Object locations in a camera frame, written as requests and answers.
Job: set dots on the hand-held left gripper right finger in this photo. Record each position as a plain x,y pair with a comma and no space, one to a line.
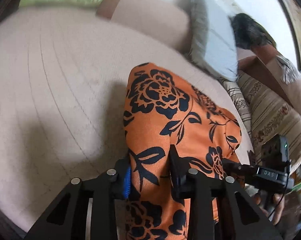
178,177

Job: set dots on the striped beige blanket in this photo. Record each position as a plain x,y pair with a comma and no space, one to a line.
270,115

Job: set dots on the orange floral long-sleeve shirt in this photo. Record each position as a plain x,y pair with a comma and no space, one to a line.
170,120

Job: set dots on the grey pillow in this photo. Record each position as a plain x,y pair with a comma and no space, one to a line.
215,35

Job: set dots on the grey shiny cloth patch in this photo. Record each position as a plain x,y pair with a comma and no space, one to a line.
288,70

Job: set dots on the person's right hand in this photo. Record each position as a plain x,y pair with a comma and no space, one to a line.
275,207

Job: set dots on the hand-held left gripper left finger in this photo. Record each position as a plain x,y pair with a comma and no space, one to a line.
126,182

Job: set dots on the brown and beige coat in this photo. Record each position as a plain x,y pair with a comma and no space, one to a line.
270,70

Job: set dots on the dark fur collar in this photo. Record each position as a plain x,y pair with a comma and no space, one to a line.
250,31

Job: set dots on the pink and brown bolster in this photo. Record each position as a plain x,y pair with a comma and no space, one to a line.
145,15

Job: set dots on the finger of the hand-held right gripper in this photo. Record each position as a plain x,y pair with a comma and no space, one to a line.
236,167

